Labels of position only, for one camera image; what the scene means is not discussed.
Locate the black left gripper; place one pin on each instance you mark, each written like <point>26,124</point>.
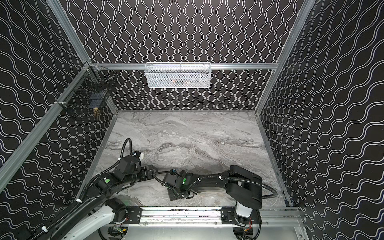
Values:
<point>148,172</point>

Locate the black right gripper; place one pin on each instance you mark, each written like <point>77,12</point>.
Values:
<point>173,186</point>

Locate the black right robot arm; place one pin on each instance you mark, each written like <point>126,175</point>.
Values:
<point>245,187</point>

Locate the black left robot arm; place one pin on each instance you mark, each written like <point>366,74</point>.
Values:
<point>125,173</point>

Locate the brass fitting in basket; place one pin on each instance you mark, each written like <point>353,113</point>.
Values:
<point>96,112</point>

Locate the black wire wall basket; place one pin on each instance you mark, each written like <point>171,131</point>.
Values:
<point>93,91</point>

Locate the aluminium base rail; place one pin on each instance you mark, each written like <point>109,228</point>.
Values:
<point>207,217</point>

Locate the white mesh wall basket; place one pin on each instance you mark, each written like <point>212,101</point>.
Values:
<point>178,75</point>

